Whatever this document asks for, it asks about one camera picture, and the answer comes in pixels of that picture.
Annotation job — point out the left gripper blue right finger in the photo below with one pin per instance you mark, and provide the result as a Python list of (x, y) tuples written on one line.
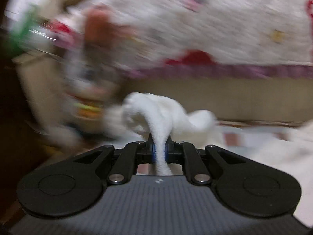
[(186, 155)]

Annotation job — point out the grey bunny plush toy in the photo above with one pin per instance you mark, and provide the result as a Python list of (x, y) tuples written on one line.
[(90, 82)]

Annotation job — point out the beige bed base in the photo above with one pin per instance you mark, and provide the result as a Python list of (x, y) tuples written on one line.
[(272, 99)]

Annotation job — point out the green white plastic bag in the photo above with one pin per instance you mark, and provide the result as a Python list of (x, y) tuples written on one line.
[(18, 38)]

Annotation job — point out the cream fleece zip jacket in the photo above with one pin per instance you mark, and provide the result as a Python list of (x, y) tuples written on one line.
[(145, 113)]

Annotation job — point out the cream bedside cabinet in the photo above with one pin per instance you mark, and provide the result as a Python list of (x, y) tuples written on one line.
[(42, 85)]

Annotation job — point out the white quilt with red bears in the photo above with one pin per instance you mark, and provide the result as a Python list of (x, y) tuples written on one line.
[(244, 38)]

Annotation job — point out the checkered floor rug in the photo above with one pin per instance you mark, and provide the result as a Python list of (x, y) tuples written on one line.
[(234, 136)]

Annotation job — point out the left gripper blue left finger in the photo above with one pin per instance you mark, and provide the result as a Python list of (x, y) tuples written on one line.
[(126, 160)]

